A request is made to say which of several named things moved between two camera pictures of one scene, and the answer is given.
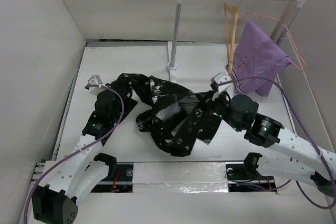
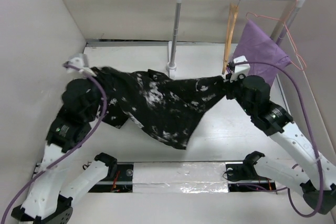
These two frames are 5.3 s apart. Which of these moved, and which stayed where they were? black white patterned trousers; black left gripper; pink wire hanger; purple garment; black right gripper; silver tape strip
Moved: black left gripper; black white patterned trousers; black right gripper
Stayed: purple garment; pink wire hanger; silver tape strip
